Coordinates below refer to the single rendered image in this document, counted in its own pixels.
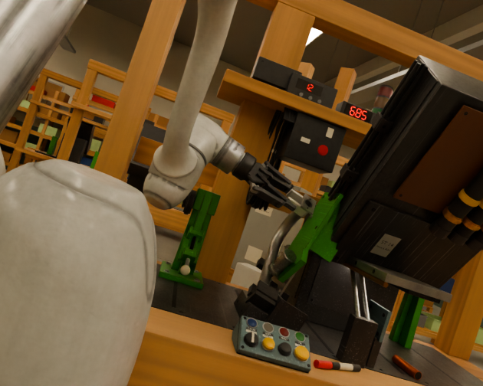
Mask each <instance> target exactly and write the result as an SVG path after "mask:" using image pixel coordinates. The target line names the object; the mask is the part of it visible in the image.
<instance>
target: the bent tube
mask: <svg viewBox="0 0 483 386"><path fill-rule="evenodd" d="M316 202H317V201H315V200H314V199H313V198H311V197H310V196H308V195H307V194H304V196H303V199H302V202H301V206H300V208H302V209H303V210H305V211H306V212H307V213H309V214H311V215H312V214H313V213H314V208H315V205H316ZM299 219H301V216H300V215H298V214H296V213H295V212H294V211H292V212H291V213H290V214H289V215H288V216H287V217H286V218H285V220H284V221H283V222H282V224H281V226H280V227H279V228H278V230H277V231H276V233H275V235H274V236H273V238H272V240H271V243H270V246H269V248H268V252H267V256H266V258H265V261H264V265H263V268H262V271H261V275H260V277H259V280H261V281H262V282H264V283H266V284H268V285H269V284H270V282H271V277H272V274H271V273H270V272H269V270H268V265H269V264H270V263H271V262H274V260H276V259H277V257H278V251H279V249H280V246H281V244H282V242H283V240H284V238H285V236H286V235H287V233H288V231H289V230H290V229H291V228H292V227H293V226H294V224H295V223H296V222H297V221H298V220H299Z"/></svg>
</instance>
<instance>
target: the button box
mask: <svg viewBox="0 0 483 386"><path fill-rule="evenodd" d="M248 319H254V318H250V317H247V316H241V318H240V319H239V321H238V323H237V325H236V327H235V328H234V330H233V332H232V341H233V344H234V347H235V351H236V353H237V354H240V355H244V356H248V357H250V358H256V359H258V360H262V361H266V362H269V363H272V364H276V365H280V366H283V367H286V368H291V369H294V370H297V371H302V372H305V373H308V374H309V371H310V370H311V355H310V345H309V335H307V334H304V333H302V332H301V333H302V334H303V335H304V341H299V340H298V339H297V338H296V333H297V331H294V330H291V329H287V330H288V332H289V335H288V336H283V335H282V334H281V333H280V328H285V327H280V326H278V325H273V324H271V325H272V327H273V330H272V331H271V332H268V331H266V330H265V328H264V324H265V323H269V322H263V321H260V320H257V319H254V320H255V321H256V322H257V325H256V326H255V327H251V326H250V325H249V324H248ZM269 324H270V323H269ZM249 332H254V333H255V334H256V335H257V336H258V343H257V345H254V346H252V345H249V344H248V343H247V342H246V341H245V336H246V335H247V333H249ZM267 337H269V338H272V339H273V340H274V343H275V346H274V348H273V349H272V350H267V349H266V348H265V347H264V346H263V344H262V342H263V340H264V339H265V338H267ZM282 342H287V343H288V344H289V345H290V346H291V353H290V354H289V355H284V354H282V353H281V351H280V349H279V346H280V344H281V343H282ZM298 346H304V347H305V348H306V349H307V350H308V351H309V358H308V359H307V360H306V361H301V360H299V359H298V358H297V357H296V355H295V353H294V350H295V349H296V347H298Z"/></svg>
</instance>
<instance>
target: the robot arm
mask: <svg viewBox="0 0 483 386"><path fill-rule="evenodd" d="M237 1H238V0H198V21H197V27H196V31H195V37H194V41H193V43H192V48H191V51H190V54H189V59H188V61H187V64H186V68H185V71H184V74H183V76H182V80H181V84H180V86H179V90H178V93H177V96H176V100H175V103H174V106H173V108H172V112H171V115H170V118H169V122H168V124H167V126H166V134H165V138H164V141H163V145H161V146H160V147H159V148H158V149H157V150H156V151H155V153H154V156H153V160H152V163H151V166H150V167H149V173H148V175H147V177H146V179H145V182H144V185H143V193H142V192H141V191H139V190H138V189H136V188H134V187H133V186H131V185H129V184H127V183H126V182H122V181H121V180H119V179H117V178H114V177H112V176H110V175H107V174H104V173H102V172H99V171H97V170H95V169H92V168H88V167H87V166H84V165H80V164H77V163H74V162H69V161H66V160H62V159H49V160H44V161H41V162H29V163H26V164H24V165H21V166H19V167H17V168H14V169H12V170H11V171H9V172H7V173H5V171H6V169H5V160H4V157H3V154H2V150H1V147H0V386H127V384H128V381H129V379H130V376H131V373H132V371H133V367H134V365H135V362H136V358H137V356H138V353H139V350H140V346H141V343H142V340H143V336H144V332H145V330H146V324H147V321H148V318H149V314H150V308H151V304H152V301H153V294H154V289H155V283H156V264H157V249H156V230H155V225H154V222H153V218H152V215H151V213H150V210H149V207H148V204H147V202H146V201H148V202H149V203H150V204H151V205H153V206H154V207H156V208H159V209H163V210H166V209H172V208H174V207H175V206H177V205H178V204H180V203H181V202H182V201H183V200H184V199H185V198H186V197H187V195H188V194H189V193H190V191H191V190H192V189H193V187H194V186H195V184H196V182H197V181H198V180H199V177H200V175H201V174H202V171H203V169H204V168H205V166H206V165H207V164H208V163H209V162H210V163H211V164H213V165H214V166H215V167H217V168H219V169H220V170H222V171H223V172H224V173H226V174H228V173H229V172H232V175H234V176H235V177H236V178H238V179H239V180H241V181H242V180H245V181H246V182H247V183H248V184H249V185H250V186H251V190H250V191H249V193H250V194H251V195H257V196H258V197H259V198H261V199H263V200H265V201H266V202H268V203H270V204H272V205H274V206H275V207H276V208H280V207H281V206H285V207H286V208H288V209H290V210H291V211H294V212H295V213H296V214H298V215H300V216H301V217H302V218H303V217H304V216H305V215H306V214H308V213H307V212H306V211H305V210H303V209H302V208H300V206H301V202H302V199H303V196H302V195H301V194H300V193H298V192H297V191H295V190H294V189H293V187H294V186H293V185H291V183H292V182H291V181H290V180H289V179H288V178H286V177H285V176H284V175H282V174H281V173H280V172H279V171H278V170H277V169H275V168H274V167H273V166H271V164H270V163H269V162H268V161H265V162H264V163H262V164H261V163H258V162H256V161H257V159H256V158H255V157H254V156H253V155H251V154H250V153H248V152H246V153H244V151H245V147H244V146H243V145H241V144H240V143H239V142H237V141H235V140H234V139H233V138H232V137H230V136H229V135H227V134H226V133H225V131H224V130H223V129H222V128H221V127H220V126H219V125H218V124H216V123H215V122H213V121H212V120H210V119H209V118H208V117H206V116H204V115H202V114H201V113H199V111H200V108H201V106H202V103H203V100H204V98H205V95H206V93H207V90H208V88H209V84H210V83H211V80H212V77H213V74H214V73H215V69H216V67H217V64H218V62H219V58H220V56H221V53H222V49H223V47H224V44H225V40H226V38H227V34H228V30H229V27H230V24H231V21H232V16H233V14H234V11H235V6H236V4H237ZM86 2H87V0H0V134H1V133H2V131H3V129H4V128H5V126H6V125H7V123H8V121H9V120H10V119H11V117H12V116H13V114H14V113H15V111H16V109H17V108H18V106H19V105H20V103H21V102H22V100H23V99H24V98H25V96H26V94H27V92H28V91H29V90H30V88H31V86H32V85H33V83H34V82H35V81H36V79H37V78H38V75H39V74H40V72H41V71H42V70H43V68H44V66H45V65H46V63H47V62H48V61H49V59H50V57H51V55H52V54H53V53H54V51H55V50H56V48H57V47H58V45H59V44H60V43H61V40H62V39H63V37H64V36H65V35H66V33H67V31H68V30H69V28H70V27H71V25H72V24H73V22H74V20H75V19H76V17H77V16H78V15H79V13H80V12H81V10H82V8H83V7H84V5H85V4H86ZM285 182H287V183H285ZM263 185H264V186H263ZM276 188H277V189H279V190H281V191H282V192H284V193H286V196H287V198H286V197H285V196H284V195H283V194H282V193H280V192H279V190H277V189H276Z"/></svg>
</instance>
